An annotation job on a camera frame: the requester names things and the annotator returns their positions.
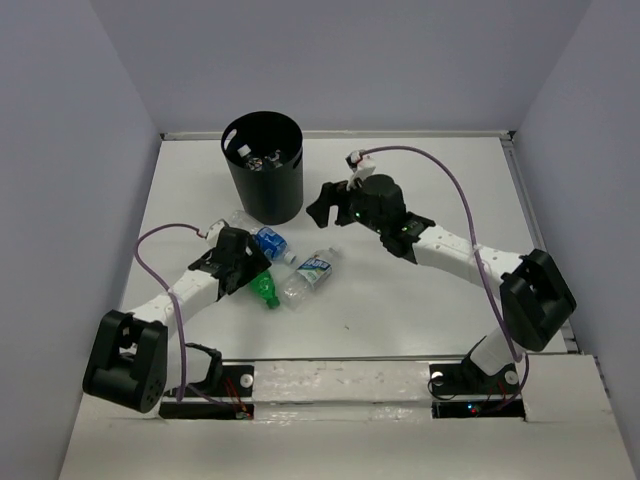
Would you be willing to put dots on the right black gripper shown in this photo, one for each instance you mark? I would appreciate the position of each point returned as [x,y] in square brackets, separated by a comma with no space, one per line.
[333,192]

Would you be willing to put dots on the clear bottle blue label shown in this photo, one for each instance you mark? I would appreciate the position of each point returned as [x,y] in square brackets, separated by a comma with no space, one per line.
[271,243]

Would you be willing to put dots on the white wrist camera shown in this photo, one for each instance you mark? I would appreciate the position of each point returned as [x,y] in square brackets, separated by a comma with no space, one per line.
[361,165]
[211,234]

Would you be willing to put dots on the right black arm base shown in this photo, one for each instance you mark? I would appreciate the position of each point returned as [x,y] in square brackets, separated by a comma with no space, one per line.
[454,397]

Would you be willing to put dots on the black cylindrical waste bin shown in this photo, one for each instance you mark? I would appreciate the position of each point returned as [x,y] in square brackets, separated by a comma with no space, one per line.
[272,196]

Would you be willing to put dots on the clear bottle without label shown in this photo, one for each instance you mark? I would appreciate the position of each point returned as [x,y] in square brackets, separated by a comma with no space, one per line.
[250,160]

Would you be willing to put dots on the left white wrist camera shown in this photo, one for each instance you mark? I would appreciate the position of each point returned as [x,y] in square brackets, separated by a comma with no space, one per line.
[211,234]

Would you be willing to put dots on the green plastic bottle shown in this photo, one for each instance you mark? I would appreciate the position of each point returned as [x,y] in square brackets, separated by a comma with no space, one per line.
[264,287]

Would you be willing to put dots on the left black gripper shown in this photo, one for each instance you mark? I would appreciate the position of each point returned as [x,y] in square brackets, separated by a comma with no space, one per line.
[255,264]

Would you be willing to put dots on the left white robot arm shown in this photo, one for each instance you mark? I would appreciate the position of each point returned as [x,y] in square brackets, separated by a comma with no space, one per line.
[140,354]

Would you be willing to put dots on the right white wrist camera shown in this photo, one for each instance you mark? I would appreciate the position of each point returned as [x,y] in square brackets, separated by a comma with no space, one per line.
[361,165]

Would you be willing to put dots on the clear bottle white green label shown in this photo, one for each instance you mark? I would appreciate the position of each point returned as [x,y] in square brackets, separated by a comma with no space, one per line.
[301,285]

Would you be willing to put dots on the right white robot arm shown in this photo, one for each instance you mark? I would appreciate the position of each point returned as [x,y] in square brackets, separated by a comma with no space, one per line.
[530,293]

